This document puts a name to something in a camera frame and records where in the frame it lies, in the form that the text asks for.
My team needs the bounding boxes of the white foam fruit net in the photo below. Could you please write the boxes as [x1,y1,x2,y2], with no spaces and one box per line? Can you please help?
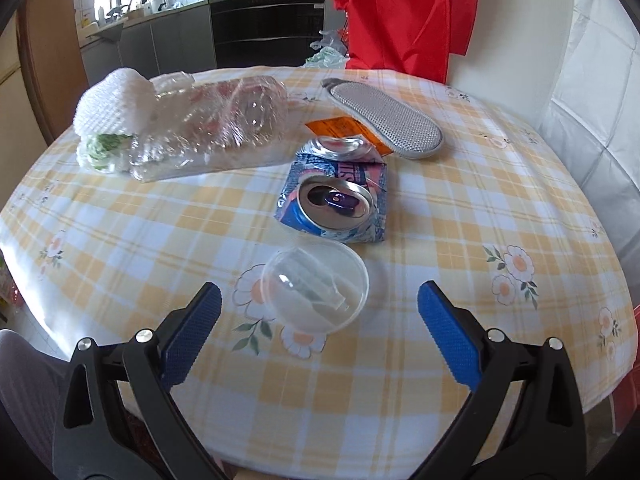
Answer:
[74,67,157,136]

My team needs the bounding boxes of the orange snack packet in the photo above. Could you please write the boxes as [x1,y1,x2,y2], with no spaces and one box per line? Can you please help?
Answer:
[306,116,396,158]

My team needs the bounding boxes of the red apron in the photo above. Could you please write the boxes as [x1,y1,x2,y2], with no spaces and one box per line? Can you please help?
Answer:
[327,0,476,83]

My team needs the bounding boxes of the clear plastic bottle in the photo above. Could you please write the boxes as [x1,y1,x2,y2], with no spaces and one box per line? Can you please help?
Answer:
[77,72,290,183]

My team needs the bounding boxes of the wooden door frame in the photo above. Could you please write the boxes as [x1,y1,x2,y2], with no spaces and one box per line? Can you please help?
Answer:
[17,0,101,146]

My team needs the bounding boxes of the cream refrigerator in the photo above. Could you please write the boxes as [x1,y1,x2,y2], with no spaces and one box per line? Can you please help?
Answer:
[0,15,51,196]

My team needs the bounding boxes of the black built-in oven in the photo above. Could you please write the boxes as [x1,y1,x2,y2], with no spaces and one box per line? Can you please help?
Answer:
[210,0,331,68]

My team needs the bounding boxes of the grey insole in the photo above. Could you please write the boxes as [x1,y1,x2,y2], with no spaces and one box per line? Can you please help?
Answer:
[320,77,445,161]

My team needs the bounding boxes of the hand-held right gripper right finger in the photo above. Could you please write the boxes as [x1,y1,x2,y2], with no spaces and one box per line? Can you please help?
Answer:
[415,280,587,480]

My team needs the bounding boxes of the yellow checked floral tablecloth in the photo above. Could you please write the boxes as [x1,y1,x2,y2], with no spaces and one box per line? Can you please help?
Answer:
[0,66,637,480]

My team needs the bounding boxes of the green printed plastic bag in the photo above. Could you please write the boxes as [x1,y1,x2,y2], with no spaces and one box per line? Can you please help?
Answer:
[300,30,351,68]

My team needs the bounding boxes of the white wall sheet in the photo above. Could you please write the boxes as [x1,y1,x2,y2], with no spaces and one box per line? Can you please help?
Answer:
[540,0,640,311]

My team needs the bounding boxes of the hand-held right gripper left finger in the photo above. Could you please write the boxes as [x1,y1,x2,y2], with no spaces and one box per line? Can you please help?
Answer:
[52,282,228,480]

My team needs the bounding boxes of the crushed blue drink can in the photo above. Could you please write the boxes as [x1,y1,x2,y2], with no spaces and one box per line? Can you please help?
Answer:
[274,135,388,246]

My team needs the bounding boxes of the grey lower kitchen cabinets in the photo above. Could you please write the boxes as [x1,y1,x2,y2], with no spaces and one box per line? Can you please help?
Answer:
[80,2,216,88]

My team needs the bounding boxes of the clear plastic dome lid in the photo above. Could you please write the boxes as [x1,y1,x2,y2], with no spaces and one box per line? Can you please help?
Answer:
[261,241,370,333]

